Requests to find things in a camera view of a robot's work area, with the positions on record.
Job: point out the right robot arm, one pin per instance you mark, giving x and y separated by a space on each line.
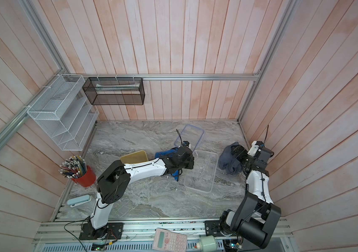
256 217

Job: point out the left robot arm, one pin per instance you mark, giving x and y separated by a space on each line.
113 182

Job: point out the black mesh basket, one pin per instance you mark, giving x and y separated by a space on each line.
115 91

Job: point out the light blue pencil case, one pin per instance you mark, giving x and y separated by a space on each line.
77 201

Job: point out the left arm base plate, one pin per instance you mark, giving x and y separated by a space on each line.
110 231

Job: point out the pale green tape roll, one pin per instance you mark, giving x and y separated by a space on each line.
206 244

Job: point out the pink calculator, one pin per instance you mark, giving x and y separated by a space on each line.
167 241

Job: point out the blue cloth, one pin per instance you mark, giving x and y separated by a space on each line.
169 154

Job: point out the clear lunch box blue rim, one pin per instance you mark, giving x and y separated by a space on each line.
201 178

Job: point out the grey cloth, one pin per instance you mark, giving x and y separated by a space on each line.
227 162

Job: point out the white wire mesh shelf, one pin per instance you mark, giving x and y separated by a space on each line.
65 115

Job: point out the red pencil cup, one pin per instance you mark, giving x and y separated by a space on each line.
76 169

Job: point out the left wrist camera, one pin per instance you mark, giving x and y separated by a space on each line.
186 144

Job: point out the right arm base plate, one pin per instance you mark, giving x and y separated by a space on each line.
215 228

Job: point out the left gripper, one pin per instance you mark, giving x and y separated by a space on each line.
191 165

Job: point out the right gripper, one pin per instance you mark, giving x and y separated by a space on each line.
244 153

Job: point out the yellow lunch box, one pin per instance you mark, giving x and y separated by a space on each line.
135 157

